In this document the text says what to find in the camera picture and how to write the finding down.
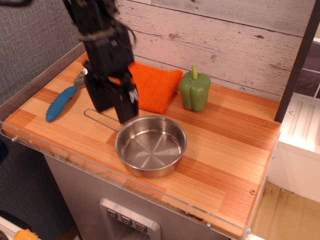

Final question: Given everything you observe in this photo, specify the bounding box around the green toy bell pepper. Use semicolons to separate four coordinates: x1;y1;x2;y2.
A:
178;65;211;112

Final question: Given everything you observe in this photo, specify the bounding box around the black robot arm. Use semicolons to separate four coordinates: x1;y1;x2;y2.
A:
63;0;139;123

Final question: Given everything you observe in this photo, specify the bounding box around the blue handled spoon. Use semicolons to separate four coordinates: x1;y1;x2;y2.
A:
45;68;88;123

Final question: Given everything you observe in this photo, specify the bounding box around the orange cloth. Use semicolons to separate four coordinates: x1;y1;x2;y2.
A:
107;61;184;114

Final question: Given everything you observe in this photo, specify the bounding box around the silver dispenser panel with buttons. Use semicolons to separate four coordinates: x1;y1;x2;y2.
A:
99;197;162;240

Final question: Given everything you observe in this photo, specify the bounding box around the black cable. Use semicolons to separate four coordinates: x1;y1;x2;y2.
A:
117;19;138;48

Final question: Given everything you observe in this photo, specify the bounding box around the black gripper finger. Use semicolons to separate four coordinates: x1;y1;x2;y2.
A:
84;76;113;112
110;82;139;124

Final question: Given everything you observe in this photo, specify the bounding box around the clear acrylic table guard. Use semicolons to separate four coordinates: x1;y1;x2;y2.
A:
3;115;281;240

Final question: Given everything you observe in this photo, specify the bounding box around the silver steel pot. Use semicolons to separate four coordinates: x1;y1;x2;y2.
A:
83;108;187;178

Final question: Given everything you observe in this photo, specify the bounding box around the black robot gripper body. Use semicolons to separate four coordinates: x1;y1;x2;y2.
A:
82;34;134;96

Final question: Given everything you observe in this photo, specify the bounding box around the yellow orange object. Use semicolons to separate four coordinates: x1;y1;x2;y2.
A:
13;229;39;240

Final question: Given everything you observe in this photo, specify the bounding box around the dark right post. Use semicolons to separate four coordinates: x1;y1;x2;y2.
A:
274;0;320;123

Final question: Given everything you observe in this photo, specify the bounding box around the white ridged sink unit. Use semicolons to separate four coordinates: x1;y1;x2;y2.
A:
267;93;320;202

